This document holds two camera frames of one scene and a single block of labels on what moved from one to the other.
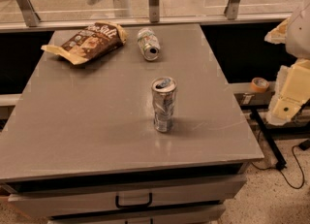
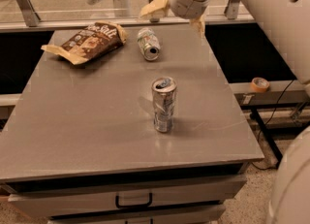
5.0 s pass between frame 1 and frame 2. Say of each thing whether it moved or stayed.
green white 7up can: stayed
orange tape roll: stayed
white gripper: moved
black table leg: stayed
